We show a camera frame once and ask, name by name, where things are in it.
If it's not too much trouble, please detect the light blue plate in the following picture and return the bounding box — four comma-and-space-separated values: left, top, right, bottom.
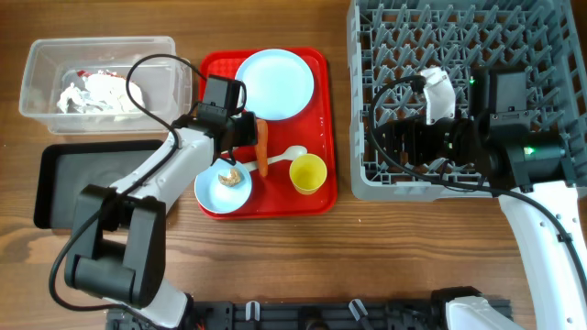
235, 49, 315, 121

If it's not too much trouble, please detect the yellow plastic cup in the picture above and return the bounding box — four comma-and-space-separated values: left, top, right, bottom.
289, 154, 327, 195

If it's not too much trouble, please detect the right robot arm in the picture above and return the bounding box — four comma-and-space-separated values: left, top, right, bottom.
368, 67, 586, 329

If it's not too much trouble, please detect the clear plastic bin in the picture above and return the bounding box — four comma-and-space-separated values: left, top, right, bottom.
19, 36, 193, 135

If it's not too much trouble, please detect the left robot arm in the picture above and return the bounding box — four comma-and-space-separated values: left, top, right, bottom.
56, 75, 257, 329

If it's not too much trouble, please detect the red chili wrapper scrap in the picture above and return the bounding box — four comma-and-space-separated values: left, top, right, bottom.
76, 70, 117, 78

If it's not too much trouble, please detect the light blue bowl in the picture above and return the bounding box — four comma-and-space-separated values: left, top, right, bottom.
194, 159, 252, 215

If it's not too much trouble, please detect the brown food scrap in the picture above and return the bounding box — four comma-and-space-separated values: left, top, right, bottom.
218, 167, 242, 187

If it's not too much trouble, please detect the white plastic spoon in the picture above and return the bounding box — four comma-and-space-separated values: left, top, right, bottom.
243, 145, 307, 171

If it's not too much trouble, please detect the grey dishwasher rack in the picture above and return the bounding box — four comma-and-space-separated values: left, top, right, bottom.
347, 0, 586, 202

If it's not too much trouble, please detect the black plastic tray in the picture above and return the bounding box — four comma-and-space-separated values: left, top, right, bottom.
33, 139, 162, 229

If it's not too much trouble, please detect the orange carrot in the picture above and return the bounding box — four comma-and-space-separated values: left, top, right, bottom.
255, 119, 269, 177

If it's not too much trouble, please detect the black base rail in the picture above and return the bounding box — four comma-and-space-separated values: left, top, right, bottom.
105, 300, 513, 330

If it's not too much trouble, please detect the red serving tray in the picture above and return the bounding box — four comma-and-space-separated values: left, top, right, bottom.
199, 48, 338, 220

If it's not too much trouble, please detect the white napkin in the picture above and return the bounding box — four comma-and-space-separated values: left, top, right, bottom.
56, 71, 145, 121

